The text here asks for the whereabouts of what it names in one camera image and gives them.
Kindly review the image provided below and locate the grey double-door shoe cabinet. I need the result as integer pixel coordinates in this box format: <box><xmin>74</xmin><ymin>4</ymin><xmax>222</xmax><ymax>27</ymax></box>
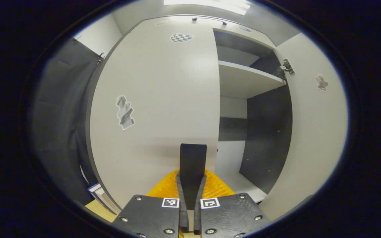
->
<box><xmin>85</xmin><ymin>14</ymin><xmax>295</xmax><ymax>212</ymax></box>

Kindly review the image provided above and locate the large ceiling light panel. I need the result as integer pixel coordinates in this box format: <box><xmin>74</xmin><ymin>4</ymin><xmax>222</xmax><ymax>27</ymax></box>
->
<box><xmin>163</xmin><ymin>0</ymin><xmax>251</xmax><ymax>16</ymax></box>

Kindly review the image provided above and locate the black backdrop cloth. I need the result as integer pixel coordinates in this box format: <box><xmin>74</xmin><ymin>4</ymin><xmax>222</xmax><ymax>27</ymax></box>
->
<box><xmin>28</xmin><ymin>38</ymin><xmax>106</xmax><ymax>205</ymax></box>

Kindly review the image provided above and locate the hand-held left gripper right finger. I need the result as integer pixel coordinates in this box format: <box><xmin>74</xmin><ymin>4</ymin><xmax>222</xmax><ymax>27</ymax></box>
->
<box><xmin>194</xmin><ymin>170</ymin><xmax>272</xmax><ymax>238</ymax></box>

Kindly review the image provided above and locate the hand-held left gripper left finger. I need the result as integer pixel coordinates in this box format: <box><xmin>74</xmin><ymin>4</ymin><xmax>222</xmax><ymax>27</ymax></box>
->
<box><xmin>111</xmin><ymin>170</ymin><xmax>189</xmax><ymax>238</ymax></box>

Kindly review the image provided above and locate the grey cabinet door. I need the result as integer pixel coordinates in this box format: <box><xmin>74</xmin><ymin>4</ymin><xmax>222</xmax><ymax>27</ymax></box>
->
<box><xmin>89</xmin><ymin>17</ymin><xmax>221</xmax><ymax>212</ymax></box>
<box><xmin>258</xmin><ymin>32</ymin><xmax>349</xmax><ymax>221</ymax></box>

